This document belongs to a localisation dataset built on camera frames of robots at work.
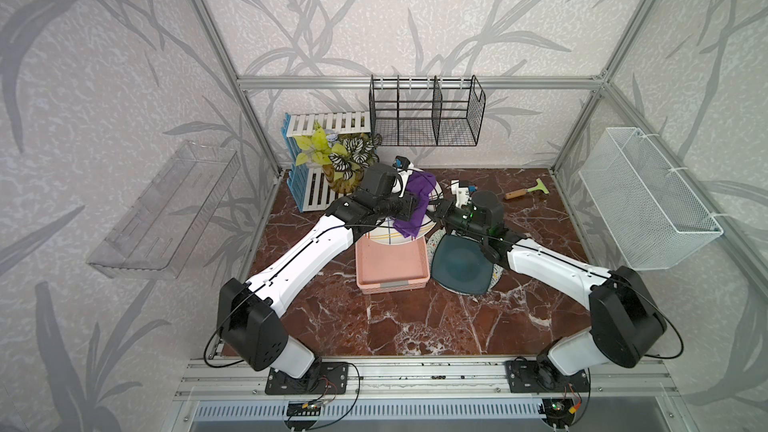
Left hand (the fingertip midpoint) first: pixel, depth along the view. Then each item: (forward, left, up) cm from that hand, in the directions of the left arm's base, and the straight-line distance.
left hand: (416, 199), depth 78 cm
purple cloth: (+4, -1, +2) cm, 4 cm away
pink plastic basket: (-7, +7, -26) cm, 28 cm away
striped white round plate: (-8, +8, -3) cm, 11 cm away
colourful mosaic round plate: (-9, -26, -24) cm, 37 cm away
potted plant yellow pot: (+17, +22, 0) cm, 27 cm away
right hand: (-1, 0, 0) cm, 1 cm away
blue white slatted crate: (+28, +40, -25) cm, 55 cm away
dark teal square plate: (-6, -15, -25) cm, 30 cm away
